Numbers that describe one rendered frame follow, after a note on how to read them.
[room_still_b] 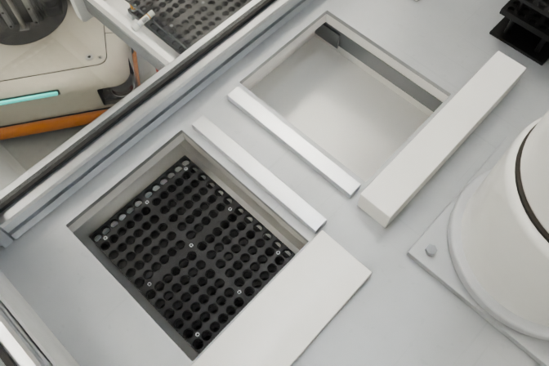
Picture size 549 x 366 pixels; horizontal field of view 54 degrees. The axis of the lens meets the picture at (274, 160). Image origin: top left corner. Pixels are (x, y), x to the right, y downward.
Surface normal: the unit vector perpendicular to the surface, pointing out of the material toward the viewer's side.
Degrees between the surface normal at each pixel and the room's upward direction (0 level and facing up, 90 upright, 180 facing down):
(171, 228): 0
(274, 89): 0
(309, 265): 0
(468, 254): 90
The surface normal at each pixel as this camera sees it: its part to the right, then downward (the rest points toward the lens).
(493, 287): -0.80, 0.53
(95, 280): 0.00, -0.48
